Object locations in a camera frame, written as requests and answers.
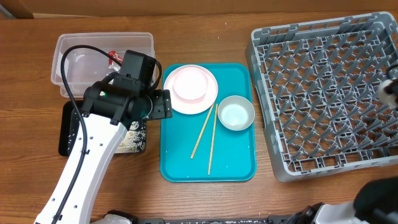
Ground grey dishwasher rack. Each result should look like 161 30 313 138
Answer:
246 12 397 182

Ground teal plastic tray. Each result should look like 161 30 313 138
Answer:
160 63 256 182

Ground pile of rice grains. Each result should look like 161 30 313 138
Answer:
67 108 147 153

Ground black plastic tray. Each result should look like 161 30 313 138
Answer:
58 100 147 157

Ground grey bowl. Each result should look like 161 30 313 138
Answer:
217 95 256 131

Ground red snack wrapper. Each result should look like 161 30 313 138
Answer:
108 50 123 67

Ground left wooden chopstick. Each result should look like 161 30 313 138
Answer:
190 104 214 159

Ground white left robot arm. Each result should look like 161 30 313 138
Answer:
35 82 172 223

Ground right wooden chopstick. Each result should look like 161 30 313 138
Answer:
208 104 218 175

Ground small white cup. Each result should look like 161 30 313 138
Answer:
377 79 397 110

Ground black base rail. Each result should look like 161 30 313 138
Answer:
90 207 315 224

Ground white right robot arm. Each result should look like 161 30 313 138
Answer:
287 177 397 224

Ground large white plate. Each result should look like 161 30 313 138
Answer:
164 65 218 114

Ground wooden chopstick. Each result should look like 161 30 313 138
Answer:
208 104 218 175
190 104 214 159

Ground small pink plate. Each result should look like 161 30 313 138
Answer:
173 66 208 101

